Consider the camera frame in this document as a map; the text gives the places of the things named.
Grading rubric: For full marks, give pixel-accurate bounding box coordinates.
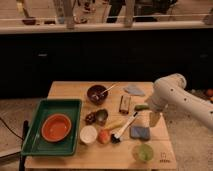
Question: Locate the green plastic cup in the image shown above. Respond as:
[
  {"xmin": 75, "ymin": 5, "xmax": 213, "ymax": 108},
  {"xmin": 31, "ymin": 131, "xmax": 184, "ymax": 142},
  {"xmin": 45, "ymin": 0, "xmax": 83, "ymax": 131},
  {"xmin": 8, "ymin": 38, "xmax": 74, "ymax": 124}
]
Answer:
[{"xmin": 132, "ymin": 144, "xmax": 154, "ymax": 163}]

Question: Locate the small metal cup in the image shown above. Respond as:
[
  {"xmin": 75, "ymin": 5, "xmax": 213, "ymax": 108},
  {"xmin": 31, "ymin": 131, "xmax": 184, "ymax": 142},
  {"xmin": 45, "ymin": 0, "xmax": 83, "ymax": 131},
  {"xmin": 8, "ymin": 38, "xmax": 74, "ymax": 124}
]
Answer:
[{"xmin": 95, "ymin": 109, "xmax": 108, "ymax": 126}]

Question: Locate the white cup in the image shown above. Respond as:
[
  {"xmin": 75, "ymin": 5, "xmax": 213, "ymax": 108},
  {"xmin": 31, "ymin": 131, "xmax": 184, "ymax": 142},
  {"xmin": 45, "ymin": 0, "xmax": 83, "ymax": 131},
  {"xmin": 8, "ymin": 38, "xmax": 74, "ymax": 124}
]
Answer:
[{"xmin": 80, "ymin": 125, "xmax": 98, "ymax": 145}]

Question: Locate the blue sponge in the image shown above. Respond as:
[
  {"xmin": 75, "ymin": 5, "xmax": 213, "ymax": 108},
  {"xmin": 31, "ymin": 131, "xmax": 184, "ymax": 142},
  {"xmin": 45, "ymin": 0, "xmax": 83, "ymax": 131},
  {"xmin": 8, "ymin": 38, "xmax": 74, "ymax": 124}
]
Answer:
[{"xmin": 130, "ymin": 126, "xmax": 150, "ymax": 141}]

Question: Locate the brown rectangular block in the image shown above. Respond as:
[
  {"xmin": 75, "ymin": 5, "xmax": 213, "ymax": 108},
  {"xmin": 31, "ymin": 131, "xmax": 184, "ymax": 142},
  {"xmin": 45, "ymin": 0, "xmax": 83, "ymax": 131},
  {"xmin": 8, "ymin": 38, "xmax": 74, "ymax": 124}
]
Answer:
[{"xmin": 119, "ymin": 95, "xmax": 131, "ymax": 114}]

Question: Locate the yellow banana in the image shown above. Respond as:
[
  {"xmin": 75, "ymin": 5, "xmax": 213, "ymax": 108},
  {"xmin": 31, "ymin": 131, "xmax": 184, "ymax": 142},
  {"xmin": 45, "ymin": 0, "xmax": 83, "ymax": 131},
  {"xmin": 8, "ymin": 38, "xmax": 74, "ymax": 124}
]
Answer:
[{"xmin": 104, "ymin": 121, "xmax": 123, "ymax": 130}]

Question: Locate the grey cloth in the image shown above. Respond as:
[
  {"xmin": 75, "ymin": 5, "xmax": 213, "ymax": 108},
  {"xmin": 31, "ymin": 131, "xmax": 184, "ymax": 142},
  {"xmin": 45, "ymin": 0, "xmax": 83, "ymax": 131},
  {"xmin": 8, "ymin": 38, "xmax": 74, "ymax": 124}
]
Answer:
[{"xmin": 124, "ymin": 86, "xmax": 144, "ymax": 97}]

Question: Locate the wooden table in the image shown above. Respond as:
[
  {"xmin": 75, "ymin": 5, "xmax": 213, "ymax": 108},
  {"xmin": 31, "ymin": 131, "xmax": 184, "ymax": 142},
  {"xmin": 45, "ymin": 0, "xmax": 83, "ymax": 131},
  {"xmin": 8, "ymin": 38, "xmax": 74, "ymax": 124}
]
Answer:
[{"xmin": 25, "ymin": 81, "xmax": 177, "ymax": 171}]

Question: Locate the red apple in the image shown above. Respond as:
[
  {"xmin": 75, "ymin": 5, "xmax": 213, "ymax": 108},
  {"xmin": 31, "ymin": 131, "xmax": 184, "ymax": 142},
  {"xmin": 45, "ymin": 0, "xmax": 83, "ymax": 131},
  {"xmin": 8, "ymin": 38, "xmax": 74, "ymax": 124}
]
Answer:
[{"xmin": 98, "ymin": 130, "xmax": 110, "ymax": 144}]

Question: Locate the metal spoon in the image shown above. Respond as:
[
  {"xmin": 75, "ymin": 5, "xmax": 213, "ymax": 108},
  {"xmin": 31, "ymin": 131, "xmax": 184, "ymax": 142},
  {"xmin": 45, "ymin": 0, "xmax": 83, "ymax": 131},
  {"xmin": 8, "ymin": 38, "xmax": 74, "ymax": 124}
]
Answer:
[{"xmin": 97, "ymin": 83, "xmax": 117, "ymax": 97}]

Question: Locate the dark brown bowl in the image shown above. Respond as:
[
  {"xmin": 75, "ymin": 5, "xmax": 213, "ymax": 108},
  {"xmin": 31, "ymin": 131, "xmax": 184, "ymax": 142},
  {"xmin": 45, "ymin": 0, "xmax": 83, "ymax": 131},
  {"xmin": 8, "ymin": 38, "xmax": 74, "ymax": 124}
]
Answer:
[{"xmin": 87, "ymin": 85, "xmax": 108, "ymax": 105}]

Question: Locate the dark grape bunch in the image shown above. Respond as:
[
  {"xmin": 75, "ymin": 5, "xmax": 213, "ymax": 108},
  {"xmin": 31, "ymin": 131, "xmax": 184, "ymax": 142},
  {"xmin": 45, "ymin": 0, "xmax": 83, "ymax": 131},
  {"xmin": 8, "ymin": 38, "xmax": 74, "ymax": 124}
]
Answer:
[{"xmin": 85, "ymin": 112, "xmax": 96, "ymax": 125}]

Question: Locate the orange bowl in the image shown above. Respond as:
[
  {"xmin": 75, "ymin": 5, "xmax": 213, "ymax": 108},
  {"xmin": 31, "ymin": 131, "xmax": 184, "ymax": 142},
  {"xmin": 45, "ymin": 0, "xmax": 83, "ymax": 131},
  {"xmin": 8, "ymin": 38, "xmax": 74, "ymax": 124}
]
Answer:
[{"xmin": 41, "ymin": 113, "xmax": 72, "ymax": 142}]

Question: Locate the green plastic tray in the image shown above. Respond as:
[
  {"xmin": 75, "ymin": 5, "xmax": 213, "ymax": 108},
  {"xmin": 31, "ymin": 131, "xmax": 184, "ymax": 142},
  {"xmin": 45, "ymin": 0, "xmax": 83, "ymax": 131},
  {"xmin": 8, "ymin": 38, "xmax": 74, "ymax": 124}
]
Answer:
[{"xmin": 21, "ymin": 99, "xmax": 82, "ymax": 156}]

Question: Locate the black cable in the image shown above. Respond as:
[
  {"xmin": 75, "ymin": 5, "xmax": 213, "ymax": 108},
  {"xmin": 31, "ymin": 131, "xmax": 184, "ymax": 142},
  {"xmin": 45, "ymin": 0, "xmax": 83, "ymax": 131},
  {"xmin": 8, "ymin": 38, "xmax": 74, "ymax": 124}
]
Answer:
[{"xmin": 0, "ymin": 117, "xmax": 25, "ymax": 142}]

